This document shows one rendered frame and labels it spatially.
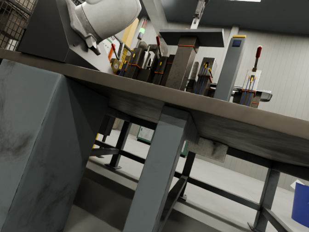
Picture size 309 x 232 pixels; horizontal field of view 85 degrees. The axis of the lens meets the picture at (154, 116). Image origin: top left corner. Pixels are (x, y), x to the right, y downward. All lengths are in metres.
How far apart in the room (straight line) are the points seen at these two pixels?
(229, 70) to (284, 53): 8.81
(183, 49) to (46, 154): 0.83
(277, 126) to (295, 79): 8.94
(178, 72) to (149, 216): 0.72
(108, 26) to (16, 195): 0.67
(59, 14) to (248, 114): 0.68
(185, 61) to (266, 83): 8.07
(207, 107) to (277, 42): 9.50
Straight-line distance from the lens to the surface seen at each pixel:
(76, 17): 0.83
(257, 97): 1.20
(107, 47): 2.26
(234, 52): 0.97
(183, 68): 0.98
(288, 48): 9.87
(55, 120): 0.66
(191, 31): 1.05
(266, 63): 9.31
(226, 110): 0.43
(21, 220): 0.78
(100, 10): 0.80
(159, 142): 0.47
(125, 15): 0.80
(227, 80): 0.90
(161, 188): 0.48
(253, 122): 0.44
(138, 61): 1.21
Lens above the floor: 0.58
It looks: 5 degrees up
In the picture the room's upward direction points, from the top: 18 degrees clockwise
